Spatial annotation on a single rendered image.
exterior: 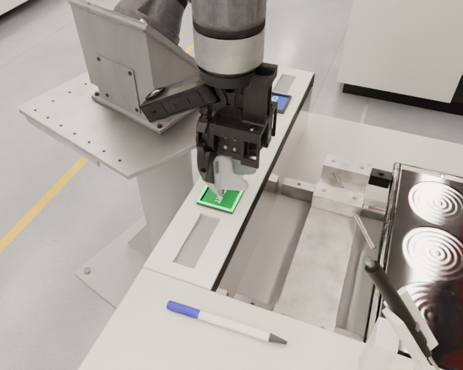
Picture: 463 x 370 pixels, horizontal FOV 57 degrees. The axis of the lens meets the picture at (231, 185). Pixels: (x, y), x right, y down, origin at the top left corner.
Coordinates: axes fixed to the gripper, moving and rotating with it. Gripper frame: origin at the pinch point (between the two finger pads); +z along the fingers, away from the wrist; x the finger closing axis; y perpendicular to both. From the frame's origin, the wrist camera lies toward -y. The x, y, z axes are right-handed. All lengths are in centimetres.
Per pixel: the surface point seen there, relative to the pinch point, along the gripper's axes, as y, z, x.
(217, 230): 2.7, 1.9, -6.1
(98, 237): -74, 98, 45
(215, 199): 0.4, 1.5, -1.2
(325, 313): 19.2, 9.9, -8.4
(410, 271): 29.0, 7.9, 1.3
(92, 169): -101, 98, 80
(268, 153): 4.2, 2.0, 12.0
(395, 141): 25, 16, 42
